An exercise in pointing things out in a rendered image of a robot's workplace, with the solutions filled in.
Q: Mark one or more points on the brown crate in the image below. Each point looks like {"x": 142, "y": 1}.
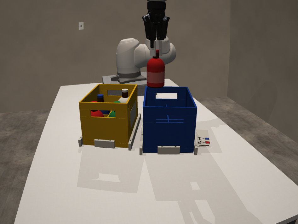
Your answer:
{"x": 117, "y": 128}

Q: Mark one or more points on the blue bottle with grey label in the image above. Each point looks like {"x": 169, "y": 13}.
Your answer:
{"x": 100, "y": 98}

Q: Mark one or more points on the beige paper pick list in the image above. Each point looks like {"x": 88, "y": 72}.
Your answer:
{"x": 203, "y": 138}

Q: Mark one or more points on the cream white bottle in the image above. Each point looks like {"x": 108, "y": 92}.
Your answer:
{"x": 124, "y": 97}

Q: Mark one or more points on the dark blue crate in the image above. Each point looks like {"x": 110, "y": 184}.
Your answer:
{"x": 169, "y": 122}

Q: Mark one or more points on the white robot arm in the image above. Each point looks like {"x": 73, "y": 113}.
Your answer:
{"x": 131, "y": 56}

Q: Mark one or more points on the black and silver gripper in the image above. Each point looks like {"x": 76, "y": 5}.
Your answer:
{"x": 156, "y": 23}

